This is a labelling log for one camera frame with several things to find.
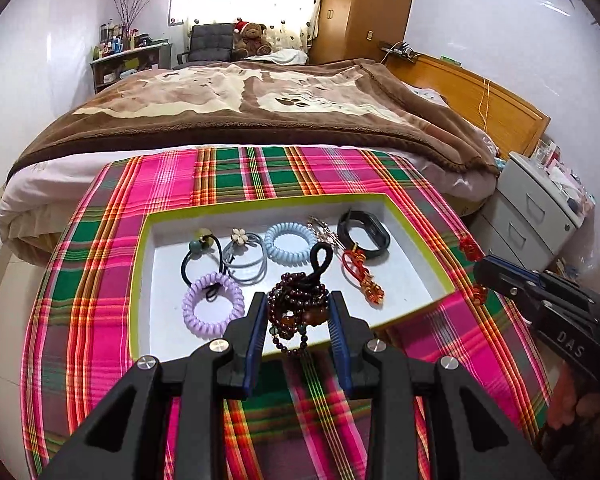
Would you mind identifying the red knot ornament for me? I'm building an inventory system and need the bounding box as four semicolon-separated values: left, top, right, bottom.
341;246;385;307
457;237;489;306

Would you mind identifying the bed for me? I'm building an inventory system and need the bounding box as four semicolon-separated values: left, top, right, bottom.
0;57;502;263

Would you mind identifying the grey chair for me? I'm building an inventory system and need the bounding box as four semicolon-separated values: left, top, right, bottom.
177;24;237;69

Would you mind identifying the dark red bead bracelet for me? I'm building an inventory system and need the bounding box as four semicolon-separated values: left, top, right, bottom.
266;272;331;359

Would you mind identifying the brown teddy bear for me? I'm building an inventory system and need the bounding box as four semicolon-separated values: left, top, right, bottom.
232;17;274;59

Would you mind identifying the blue coil hair tie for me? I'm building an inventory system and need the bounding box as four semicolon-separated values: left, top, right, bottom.
265;221;317;264

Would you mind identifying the shelf with bottles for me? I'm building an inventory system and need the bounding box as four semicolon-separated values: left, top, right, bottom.
90;42;174;94

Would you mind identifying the purple coil hair tie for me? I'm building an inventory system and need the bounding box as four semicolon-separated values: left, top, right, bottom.
182;271;245;329

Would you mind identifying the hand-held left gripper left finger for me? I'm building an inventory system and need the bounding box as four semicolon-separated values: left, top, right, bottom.
40;291;269;480

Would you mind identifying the person's right hand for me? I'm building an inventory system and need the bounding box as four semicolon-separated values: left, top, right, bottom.
545;356;600;442

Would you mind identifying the black wrist band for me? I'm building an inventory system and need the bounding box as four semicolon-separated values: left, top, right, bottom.
337;210;392;260

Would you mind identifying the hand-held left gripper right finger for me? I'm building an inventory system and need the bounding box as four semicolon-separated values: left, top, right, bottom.
329;290;557;480

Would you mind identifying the white nightstand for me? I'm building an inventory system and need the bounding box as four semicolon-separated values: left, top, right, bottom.
472;151;594;274

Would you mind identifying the wooden headboard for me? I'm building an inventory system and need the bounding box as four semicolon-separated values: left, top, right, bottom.
385;52;552;162

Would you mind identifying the pink green plaid cloth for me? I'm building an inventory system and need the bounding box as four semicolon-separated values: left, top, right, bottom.
20;145;554;480

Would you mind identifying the black looped hair tie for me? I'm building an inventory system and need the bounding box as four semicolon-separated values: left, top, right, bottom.
300;242;334;289

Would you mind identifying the yellow cable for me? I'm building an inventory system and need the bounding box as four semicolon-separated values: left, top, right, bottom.
477;77;494;132

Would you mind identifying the wooden wardrobe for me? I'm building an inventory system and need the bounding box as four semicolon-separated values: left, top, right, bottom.
307;0;421;66

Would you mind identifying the black hair tie with bead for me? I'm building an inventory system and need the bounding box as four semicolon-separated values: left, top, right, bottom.
181;229;226;289

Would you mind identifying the brown patterned blanket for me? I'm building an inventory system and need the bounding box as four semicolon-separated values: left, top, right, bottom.
5;57;502;184

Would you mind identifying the clutter of small bottles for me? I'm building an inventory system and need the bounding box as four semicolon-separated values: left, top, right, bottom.
530;140;597;217

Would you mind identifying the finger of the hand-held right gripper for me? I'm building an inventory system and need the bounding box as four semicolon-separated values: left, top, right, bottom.
483;254;599;304
472;259;557;327

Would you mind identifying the yellow-green shallow box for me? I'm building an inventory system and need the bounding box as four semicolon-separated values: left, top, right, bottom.
129;192;457;363

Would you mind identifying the grey hair tie with flower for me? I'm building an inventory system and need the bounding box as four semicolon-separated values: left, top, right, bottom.
221;227;269;284

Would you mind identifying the vase of purple branches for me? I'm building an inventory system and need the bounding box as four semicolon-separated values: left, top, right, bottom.
112;0;164;32

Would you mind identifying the group of toiletry bottles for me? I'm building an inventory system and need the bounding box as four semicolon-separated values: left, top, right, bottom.
92;20;154;59

